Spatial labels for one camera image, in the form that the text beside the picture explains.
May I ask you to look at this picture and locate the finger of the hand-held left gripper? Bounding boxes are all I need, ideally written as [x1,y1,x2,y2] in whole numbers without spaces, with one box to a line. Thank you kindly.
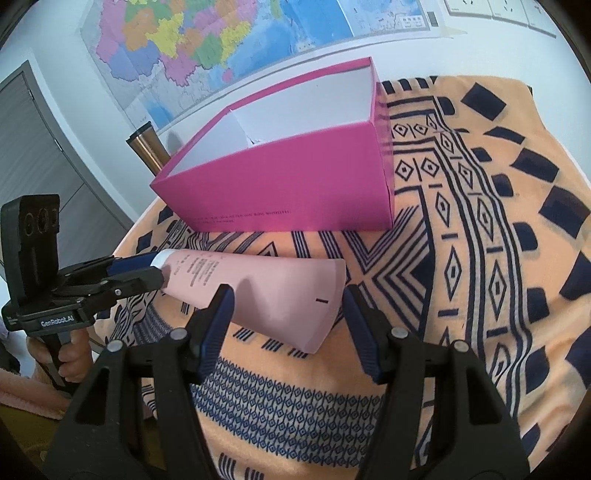
[58,251,160,284]
[55,267,166,303]

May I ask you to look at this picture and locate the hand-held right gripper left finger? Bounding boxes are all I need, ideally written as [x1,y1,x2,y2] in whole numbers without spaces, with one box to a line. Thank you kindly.
[44,284,236,480]

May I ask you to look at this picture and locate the orange patterned blanket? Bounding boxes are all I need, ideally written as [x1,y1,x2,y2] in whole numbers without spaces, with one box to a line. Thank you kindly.
[97,76,591,480]

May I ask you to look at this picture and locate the gold metal thermos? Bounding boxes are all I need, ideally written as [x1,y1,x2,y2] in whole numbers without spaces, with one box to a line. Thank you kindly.
[126,121,171,176]

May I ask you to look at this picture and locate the grey door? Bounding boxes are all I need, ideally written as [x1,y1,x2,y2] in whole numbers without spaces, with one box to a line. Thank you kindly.
[0,60,134,287]

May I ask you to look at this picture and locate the person's left forearm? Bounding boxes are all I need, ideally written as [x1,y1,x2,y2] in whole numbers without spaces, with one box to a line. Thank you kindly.
[0,367,72,421]

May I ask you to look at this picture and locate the large pink tube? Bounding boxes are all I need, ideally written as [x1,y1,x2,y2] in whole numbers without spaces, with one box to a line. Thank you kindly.
[151,248,347,354]

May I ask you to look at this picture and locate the pink cardboard box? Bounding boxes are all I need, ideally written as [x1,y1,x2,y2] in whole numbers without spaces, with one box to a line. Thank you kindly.
[151,56,395,233]

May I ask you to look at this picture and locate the colourful wall map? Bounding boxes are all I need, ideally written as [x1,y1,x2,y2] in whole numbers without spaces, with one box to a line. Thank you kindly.
[81,0,455,134]

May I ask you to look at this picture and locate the person's left hand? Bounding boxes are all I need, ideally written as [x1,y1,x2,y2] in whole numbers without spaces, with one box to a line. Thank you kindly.
[25,330,93,384]

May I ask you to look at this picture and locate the white wall sockets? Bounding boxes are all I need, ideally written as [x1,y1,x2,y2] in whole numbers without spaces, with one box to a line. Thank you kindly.
[526,0,561,38]

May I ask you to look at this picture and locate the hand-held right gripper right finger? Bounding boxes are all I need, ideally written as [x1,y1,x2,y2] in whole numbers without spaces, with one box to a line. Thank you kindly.
[342,284,532,480]

